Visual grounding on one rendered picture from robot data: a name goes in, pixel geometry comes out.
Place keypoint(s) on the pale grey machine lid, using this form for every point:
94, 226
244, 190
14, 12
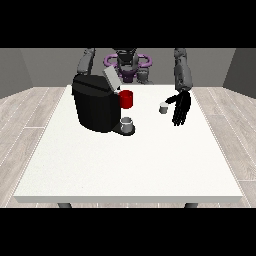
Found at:
112, 77

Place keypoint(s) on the grey robot trunk purple rings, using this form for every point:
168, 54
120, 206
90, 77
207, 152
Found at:
126, 66

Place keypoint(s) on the red pod holder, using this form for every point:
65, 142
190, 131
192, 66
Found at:
126, 99

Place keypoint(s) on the small grey coffee pod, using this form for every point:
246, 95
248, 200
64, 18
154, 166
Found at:
163, 107

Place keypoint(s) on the small grey cup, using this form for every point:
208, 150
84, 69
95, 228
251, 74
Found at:
126, 124

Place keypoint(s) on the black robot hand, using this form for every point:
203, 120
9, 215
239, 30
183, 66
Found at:
181, 106

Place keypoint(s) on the dark table leg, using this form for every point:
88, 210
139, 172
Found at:
191, 205
64, 205

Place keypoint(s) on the black coffee machine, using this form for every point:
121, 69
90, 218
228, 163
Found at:
95, 103

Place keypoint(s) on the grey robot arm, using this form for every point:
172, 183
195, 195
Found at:
182, 73
85, 62

